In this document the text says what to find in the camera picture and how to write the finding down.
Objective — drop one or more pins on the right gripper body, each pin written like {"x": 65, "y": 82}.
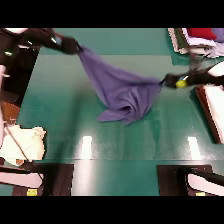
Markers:
{"x": 171, "y": 81}

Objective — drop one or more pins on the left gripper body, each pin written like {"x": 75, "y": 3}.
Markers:
{"x": 70, "y": 45}

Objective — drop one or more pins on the purple T-shirt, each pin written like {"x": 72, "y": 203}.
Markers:
{"x": 123, "y": 90}

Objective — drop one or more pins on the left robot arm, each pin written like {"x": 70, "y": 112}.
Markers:
{"x": 36, "y": 36}

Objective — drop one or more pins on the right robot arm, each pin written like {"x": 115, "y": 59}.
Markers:
{"x": 208, "y": 78}

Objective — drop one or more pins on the white folded garment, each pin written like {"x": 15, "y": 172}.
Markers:
{"x": 215, "y": 110}

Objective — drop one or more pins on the red garment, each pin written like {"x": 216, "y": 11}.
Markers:
{"x": 201, "y": 33}

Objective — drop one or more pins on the pale lilac garment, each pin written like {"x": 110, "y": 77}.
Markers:
{"x": 219, "y": 34}

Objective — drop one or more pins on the brown garment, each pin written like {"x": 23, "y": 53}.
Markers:
{"x": 9, "y": 111}

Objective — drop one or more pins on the cream garment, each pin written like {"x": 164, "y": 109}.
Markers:
{"x": 23, "y": 145}

